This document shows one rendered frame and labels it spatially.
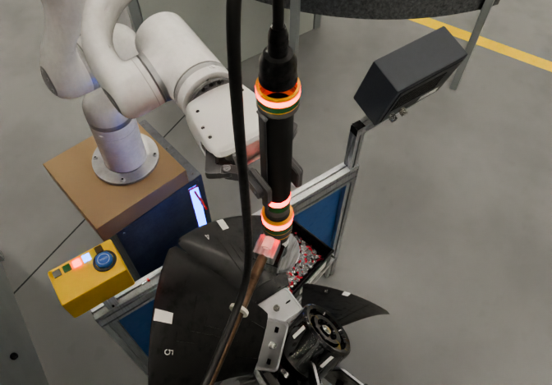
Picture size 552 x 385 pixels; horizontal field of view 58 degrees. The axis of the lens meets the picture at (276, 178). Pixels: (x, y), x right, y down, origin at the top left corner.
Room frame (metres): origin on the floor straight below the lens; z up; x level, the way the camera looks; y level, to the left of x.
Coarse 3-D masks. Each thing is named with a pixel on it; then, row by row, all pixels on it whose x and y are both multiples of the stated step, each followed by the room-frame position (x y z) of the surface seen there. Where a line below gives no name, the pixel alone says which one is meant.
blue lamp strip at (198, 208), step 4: (196, 188) 0.63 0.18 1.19; (192, 192) 0.62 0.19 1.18; (196, 192) 0.63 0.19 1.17; (192, 196) 0.62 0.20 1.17; (192, 200) 0.62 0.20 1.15; (196, 200) 0.62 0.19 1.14; (196, 204) 0.62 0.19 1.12; (200, 204) 0.63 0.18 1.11; (196, 208) 0.62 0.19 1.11; (200, 208) 0.63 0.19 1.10; (196, 212) 0.62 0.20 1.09; (200, 212) 0.62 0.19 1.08; (196, 216) 0.62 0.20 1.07; (200, 216) 0.62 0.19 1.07; (204, 216) 0.63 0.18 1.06; (200, 220) 0.62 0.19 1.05; (204, 220) 0.63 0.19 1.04; (200, 224) 0.62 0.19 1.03; (204, 224) 0.62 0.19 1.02
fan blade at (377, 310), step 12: (312, 288) 0.48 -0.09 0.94; (324, 288) 0.48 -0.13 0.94; (312, 300) 0.43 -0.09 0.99; (324, 300) 0.43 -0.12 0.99; (336, 300) 0.43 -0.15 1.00; (348, 300) 0.43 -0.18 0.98; (360, 300) 0.44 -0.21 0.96; (336, 312) 0.38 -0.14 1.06; (348, 312) 0.38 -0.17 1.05; (360, 312) 0.39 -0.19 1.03; (372, 312) 0.39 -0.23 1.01; (384, 312) 0.41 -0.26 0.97
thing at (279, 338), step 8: (272, 320) 0.29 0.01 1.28; (280, 320) 0.29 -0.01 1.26; (272, 328) 0.28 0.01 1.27; (280, 328) 0.28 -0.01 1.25; (264, 336) 0.26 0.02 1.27; (272, 336) 0.26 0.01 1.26; (280, 336) 0.27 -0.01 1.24; (264, 344) 0.25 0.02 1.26; (280, 344) 0.26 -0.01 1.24; (264, 352) 0.24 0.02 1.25; (272, 352) 0.24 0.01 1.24; (280, 352) 0.24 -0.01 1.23; (264, 360) 0.22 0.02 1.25; (272, 360) 0.23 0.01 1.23; (256, 368) 0.21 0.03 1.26; (264, 368) 0.21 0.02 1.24; (272, 368) 0.22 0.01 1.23
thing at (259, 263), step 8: (264, 256) 0.29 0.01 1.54; (256, 264) 0.27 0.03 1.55; (264, 264) 0.28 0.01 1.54; (256, 272) 0.26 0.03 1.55; (256, 280) 0.25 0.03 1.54; (248, 288) 0.24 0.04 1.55; (248, 296) 0.23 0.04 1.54; (240, 312) 0.21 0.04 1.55; (240, 320) 0.20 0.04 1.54; (232, 336) 0.18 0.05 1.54; (224, 352) 0.16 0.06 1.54; (216, 376) 0.13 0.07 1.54
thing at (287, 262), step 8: (296, 240) 0.35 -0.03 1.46; (256, 248) 0.30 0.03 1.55; (272, 248) 0.30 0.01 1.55; (280, 248) 0.31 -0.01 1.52; (288, 248) 0.34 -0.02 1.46; (296, 248) 0.34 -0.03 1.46; (256, 256) 0.29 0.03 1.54; (272, 256) 0.29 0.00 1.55; (280, 256) 0.30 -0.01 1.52; (288, 256) 0.33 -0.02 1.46; (296, 256) 0.33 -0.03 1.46; (272, 264) 0.28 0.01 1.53; (280, 264) 0.31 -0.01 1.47; (288, 264) 0.31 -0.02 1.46; (296, 264) 0.32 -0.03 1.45; (272, 272) 0.30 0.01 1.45; (280, 272) 0.30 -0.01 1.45
